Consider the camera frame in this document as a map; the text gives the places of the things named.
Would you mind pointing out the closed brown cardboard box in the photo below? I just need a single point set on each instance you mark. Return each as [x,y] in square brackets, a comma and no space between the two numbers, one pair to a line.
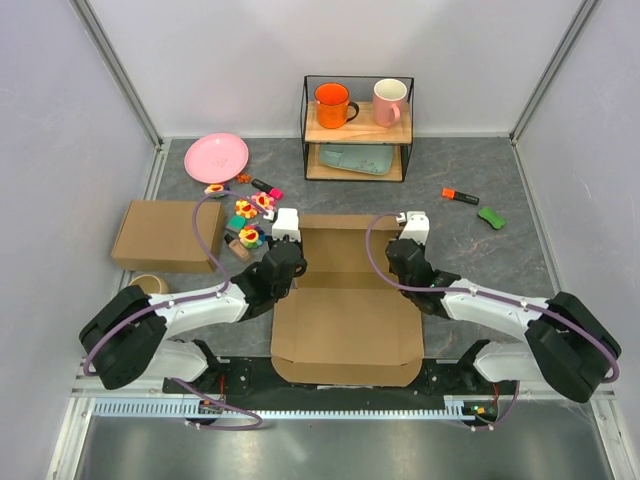
[158,236]

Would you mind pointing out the light green tray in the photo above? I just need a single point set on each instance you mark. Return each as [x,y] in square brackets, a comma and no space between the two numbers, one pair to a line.
[368,159]

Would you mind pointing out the orange black highlighter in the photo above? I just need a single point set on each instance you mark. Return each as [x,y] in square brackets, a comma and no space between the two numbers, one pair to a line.
[455,195]

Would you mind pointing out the pink plate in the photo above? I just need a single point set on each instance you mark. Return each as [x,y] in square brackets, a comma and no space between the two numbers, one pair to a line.
[216,158]

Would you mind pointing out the rainbow flower toy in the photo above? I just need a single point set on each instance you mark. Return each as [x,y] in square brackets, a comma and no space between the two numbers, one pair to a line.
[251,237]

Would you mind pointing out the pink mug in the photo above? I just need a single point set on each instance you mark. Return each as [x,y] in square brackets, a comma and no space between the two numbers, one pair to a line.
[389,98]

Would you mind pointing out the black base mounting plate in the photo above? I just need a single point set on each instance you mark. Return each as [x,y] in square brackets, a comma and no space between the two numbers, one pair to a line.
[253,382]

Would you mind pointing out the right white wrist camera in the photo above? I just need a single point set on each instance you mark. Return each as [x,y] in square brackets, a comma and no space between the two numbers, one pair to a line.
[415,226]

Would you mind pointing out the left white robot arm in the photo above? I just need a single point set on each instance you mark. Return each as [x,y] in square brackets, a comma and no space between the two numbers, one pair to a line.
[131,336]

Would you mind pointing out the black wire wooden shelf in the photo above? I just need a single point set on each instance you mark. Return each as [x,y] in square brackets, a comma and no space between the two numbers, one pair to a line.
[363,130]

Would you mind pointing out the orange mug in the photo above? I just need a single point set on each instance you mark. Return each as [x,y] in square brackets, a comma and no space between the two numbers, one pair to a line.
[333,105]

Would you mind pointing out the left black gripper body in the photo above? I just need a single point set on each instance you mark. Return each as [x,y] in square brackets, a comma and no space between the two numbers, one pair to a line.
[284,291]

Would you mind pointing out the pink black highlighter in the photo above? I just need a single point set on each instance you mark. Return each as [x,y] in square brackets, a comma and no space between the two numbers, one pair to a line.
[268,189]

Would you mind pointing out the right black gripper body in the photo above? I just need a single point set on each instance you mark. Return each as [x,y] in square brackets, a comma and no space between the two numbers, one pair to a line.
[406,294]

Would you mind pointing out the pink flower toy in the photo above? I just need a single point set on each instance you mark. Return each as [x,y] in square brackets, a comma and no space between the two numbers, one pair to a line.
[263,203]

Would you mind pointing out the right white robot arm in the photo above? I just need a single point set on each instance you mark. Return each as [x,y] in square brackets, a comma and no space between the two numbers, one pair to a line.
[557,341]

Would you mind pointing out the small orange flower toy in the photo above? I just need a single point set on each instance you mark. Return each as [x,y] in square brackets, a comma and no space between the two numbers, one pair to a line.
[243,178]

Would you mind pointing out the foundation bottle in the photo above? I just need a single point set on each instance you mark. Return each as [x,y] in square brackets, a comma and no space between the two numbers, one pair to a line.
[237,248]

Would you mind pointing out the beige cup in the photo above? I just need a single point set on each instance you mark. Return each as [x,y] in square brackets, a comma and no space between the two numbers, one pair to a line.
[150,284]

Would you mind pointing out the brown cardboard box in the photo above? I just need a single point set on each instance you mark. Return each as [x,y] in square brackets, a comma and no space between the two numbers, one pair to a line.
[341,324]
[158,236]

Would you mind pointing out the orange yellow flower toy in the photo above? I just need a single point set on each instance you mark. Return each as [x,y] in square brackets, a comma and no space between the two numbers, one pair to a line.
[244,209]

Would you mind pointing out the grey slotted cable duct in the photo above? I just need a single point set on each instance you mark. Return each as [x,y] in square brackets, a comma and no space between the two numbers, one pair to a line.
[191,407]

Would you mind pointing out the green black eraser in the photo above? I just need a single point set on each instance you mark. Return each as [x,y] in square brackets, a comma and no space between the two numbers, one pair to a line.
[491,218]

